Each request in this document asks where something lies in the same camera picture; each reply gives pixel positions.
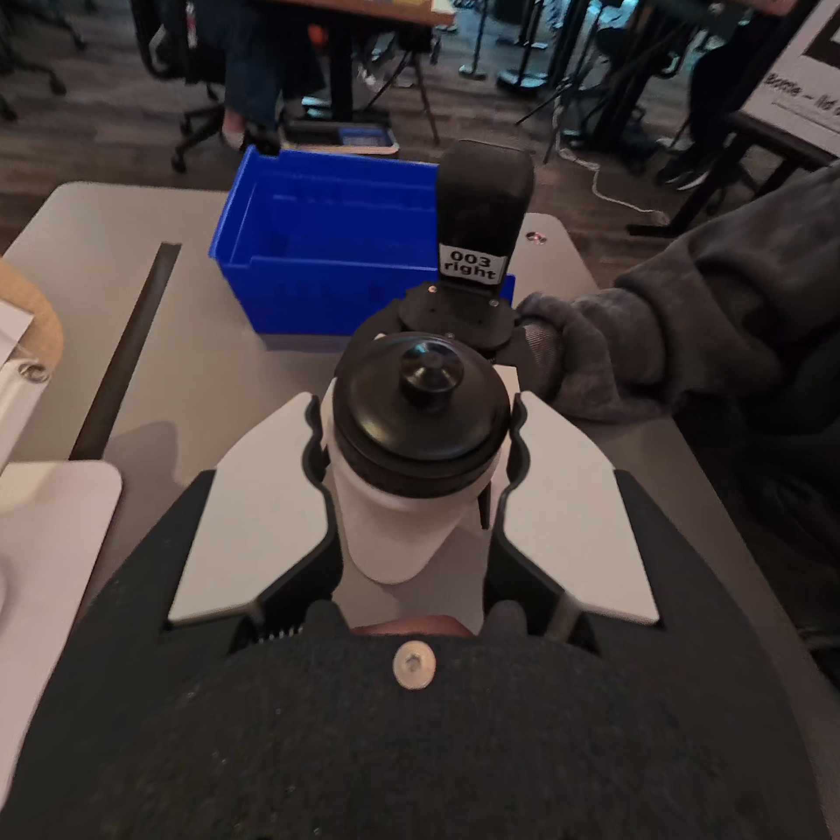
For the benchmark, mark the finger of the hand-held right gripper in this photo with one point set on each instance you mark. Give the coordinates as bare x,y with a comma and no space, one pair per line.
510,380

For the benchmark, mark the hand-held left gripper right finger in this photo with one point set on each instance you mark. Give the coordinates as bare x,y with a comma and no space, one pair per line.
571,512

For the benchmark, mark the framed tag sign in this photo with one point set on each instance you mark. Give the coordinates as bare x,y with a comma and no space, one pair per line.
807,85

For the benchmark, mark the black bottle lid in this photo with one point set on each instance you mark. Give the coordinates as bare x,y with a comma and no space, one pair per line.
420,420

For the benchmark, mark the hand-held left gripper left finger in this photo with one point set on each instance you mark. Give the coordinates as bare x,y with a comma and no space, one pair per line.
256,512

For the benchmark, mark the instruction sheet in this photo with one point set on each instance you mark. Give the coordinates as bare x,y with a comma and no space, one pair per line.
16,420

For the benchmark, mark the wooden desk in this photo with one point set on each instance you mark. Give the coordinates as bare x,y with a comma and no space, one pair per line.
394,13

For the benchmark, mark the blue plastic bin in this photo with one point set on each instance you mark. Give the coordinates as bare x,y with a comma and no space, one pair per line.
295,295

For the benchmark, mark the black office chair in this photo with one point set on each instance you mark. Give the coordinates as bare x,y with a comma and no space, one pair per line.
170,39

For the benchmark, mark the white plastic bottle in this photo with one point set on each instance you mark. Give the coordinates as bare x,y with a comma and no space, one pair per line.
387,538

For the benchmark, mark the white document stand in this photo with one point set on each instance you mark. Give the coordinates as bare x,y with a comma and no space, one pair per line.
52,525

